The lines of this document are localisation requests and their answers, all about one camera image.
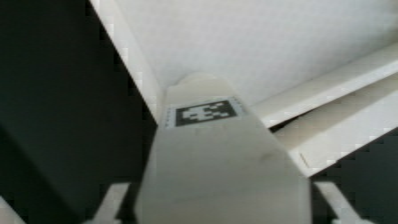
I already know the white U-shaped fence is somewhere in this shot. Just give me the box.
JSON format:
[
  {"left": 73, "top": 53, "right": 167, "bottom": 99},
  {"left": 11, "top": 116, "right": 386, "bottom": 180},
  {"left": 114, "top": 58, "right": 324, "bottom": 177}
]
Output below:
[{"left": 276, "top": 74, "right": 398, "bottom": 177}]

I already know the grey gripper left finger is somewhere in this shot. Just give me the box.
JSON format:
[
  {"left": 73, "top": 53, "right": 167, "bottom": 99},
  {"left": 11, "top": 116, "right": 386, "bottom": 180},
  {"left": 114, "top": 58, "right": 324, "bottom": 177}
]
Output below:
[{"left": 82, "top": 182, "right": 137, "bottom": 224}]

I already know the white desk top panel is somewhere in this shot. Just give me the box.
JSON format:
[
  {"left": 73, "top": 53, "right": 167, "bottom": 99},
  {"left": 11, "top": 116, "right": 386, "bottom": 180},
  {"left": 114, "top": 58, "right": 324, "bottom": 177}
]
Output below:
[{"left": 89, "top": 0, "right": 398, "bottom": 125}]

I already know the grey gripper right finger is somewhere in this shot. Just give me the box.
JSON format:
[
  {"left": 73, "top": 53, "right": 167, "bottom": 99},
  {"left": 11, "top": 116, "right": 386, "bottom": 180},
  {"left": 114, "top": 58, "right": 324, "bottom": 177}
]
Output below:
[{"left": 315, "top": 181, "right": 373, "bottom": 224}]

